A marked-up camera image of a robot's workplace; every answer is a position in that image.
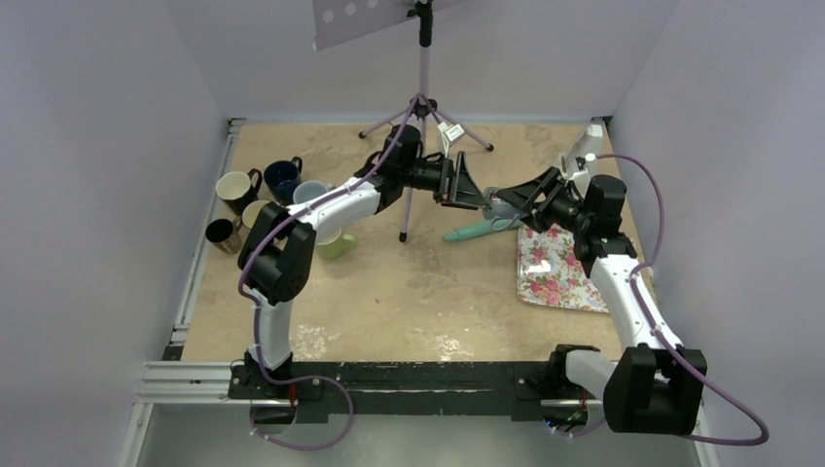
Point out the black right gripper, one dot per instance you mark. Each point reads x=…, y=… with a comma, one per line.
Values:
x=527, y=194

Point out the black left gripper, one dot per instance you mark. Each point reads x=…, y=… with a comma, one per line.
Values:
x=464, y=191

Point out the grey owl mug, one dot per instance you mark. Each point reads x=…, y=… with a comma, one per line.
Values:
x=501, y=215

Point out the light green mug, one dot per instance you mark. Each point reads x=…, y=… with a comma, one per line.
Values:
x=335, y=245

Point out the grey blue mug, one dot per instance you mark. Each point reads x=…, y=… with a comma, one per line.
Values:
x=309, y=190

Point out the dark blue mug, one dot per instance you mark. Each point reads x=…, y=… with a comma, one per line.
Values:
x=283, y=178

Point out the black white-lined mug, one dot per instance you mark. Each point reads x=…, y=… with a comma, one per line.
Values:
x=237, y=189

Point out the brown mug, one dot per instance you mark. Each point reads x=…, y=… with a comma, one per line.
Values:
x=224, y=234

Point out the cream mug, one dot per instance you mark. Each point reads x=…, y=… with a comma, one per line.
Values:
x=249, y=215

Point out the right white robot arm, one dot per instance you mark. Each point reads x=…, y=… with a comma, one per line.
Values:
x=655, y=387

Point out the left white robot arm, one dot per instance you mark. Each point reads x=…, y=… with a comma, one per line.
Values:
x=276, y=258

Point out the floral tray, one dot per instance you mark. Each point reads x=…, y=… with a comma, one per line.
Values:
x=549, y=274

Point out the lilac music stand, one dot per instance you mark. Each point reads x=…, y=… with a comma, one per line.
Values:
x=337, y=22

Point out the mint green recorder case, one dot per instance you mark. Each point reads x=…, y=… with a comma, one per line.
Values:
x=478, y=229

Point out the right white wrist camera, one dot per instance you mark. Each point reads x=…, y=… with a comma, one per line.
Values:
x=577, y=169

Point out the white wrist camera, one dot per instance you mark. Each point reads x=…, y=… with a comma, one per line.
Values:
x=577, y=169
x=448, y=135

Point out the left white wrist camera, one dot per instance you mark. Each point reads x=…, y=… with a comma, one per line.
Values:
x=448, y=135

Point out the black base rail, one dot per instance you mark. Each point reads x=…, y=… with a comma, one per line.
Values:
x=314, y=391

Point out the aluminium frame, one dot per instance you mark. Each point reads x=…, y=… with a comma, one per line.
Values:
x=410, y=352

